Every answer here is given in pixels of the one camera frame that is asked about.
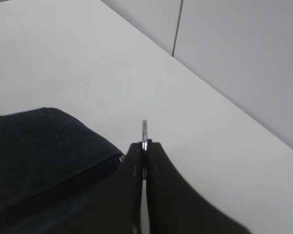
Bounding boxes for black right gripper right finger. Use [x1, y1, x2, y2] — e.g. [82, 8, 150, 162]
[146, 140, 250, 234]

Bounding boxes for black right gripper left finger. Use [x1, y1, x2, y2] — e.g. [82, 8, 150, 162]
[9, 142, 143, 234]

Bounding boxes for navy blue lunch bag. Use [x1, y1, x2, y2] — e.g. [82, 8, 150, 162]
[0, 108, 127, 234]

